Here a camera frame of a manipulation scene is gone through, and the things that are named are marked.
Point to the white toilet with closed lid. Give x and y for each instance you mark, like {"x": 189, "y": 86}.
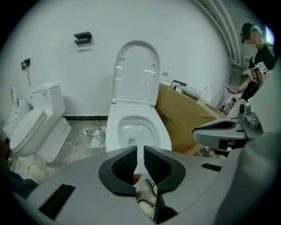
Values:
{"x": 39, "y": 131}

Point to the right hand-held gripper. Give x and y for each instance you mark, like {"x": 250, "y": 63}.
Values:
{"x": 252, "y": 118}

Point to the person's left hand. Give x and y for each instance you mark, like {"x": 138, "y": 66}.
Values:
{"x": 137, "y": 179}

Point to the white paper scrap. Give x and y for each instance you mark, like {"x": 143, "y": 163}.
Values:
{"x": 96, "y": 140}

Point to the black wall shelf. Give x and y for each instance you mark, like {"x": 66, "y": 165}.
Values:
{"x": 83, "y": 35}

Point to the white toilet bowl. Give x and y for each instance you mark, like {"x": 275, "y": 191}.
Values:
{"x": 131, "y": 131}

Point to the raised white toilet lid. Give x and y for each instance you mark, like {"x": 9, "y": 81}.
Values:
{"x": 136, "y": 74}

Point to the person's white sneaker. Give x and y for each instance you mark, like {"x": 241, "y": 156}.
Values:
{"x": 151, "y": 186}
{"x": 147, "y": 208}

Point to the clear plastic bottle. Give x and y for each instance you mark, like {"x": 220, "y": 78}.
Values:
{"x": 166, "y": 72}

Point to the black tray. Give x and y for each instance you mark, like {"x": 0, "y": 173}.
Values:
{"x": 179, "y": 81}

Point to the black wall fixture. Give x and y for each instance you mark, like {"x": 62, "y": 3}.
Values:
{"x": 25, "y": 63}

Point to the large brown cardboard box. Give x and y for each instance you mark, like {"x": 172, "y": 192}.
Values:
{"x": 182, "y": 123}

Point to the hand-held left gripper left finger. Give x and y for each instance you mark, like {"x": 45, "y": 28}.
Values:
{"x": 87, "y": 186}

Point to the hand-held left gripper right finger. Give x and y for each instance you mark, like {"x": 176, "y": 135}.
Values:
{"x": 186, "y": 175}

